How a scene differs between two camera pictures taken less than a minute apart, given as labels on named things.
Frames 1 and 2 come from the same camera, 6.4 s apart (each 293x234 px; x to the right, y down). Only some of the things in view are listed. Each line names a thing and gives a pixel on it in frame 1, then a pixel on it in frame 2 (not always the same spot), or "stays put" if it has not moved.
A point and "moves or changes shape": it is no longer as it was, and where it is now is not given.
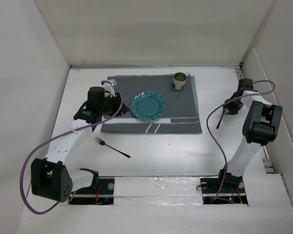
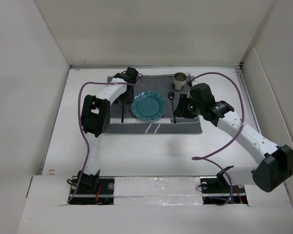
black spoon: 217,126 moves or changes shape
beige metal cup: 179,79 stays put
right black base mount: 226,194 stays put
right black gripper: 233,110 → 181,111
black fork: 103,143 → 122,119
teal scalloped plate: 148,106 stays put
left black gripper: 116,101 → 128,99
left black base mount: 88,195 stays put
